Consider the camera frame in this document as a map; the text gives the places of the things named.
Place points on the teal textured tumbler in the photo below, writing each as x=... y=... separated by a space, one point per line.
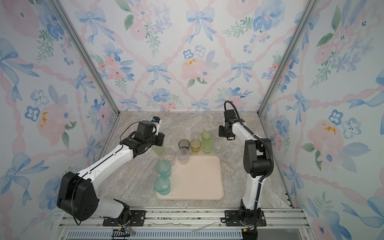
x=164 y=168
x=162 y=185

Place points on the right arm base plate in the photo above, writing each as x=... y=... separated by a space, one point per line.
x=236 y=218

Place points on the small clear glass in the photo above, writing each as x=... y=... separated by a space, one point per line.
x=196 y=135

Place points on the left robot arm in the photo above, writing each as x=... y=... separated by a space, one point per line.
x=77 y=194

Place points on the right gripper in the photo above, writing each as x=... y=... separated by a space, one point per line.
x=220 y=134

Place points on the clear textured tumbler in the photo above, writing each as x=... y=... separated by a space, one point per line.
x=170 y=156

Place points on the clear smooth tall tumbler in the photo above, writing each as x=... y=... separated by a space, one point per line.
x=183 y=156

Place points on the left aluminium corner post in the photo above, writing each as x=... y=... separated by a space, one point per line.
x=64 y=19

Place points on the dark grey glass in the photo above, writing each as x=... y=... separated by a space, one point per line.
x=184 y=144

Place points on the aluminium corner post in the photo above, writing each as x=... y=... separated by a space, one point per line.
x=299 y=31
x=64 y=19

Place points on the right aluminium corner post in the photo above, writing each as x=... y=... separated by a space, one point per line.
x=299 y=31

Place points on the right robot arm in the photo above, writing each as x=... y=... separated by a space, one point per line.
x=258 y=159

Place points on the bright green smooth tumbler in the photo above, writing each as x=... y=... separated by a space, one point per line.
x=206 y=138

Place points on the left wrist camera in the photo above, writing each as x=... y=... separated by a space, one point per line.
x=156 y=125

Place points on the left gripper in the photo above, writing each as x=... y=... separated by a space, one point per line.
x=161 y=137

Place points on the frosted clear tumbler back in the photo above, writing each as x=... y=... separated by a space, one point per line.
x=219 y=142

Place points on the light green textured tumbler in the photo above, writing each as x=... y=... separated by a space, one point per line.
x=158 y=149
x=207 y=147

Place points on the beige plastic tray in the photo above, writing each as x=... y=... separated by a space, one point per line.
x=199 y=179

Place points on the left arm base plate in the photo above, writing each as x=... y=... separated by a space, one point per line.
x=131 y=218

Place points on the yellow glass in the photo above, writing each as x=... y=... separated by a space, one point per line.
x=195 y=145

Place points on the aluminium front rail frame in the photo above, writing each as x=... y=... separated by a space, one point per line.
x=190 y=224

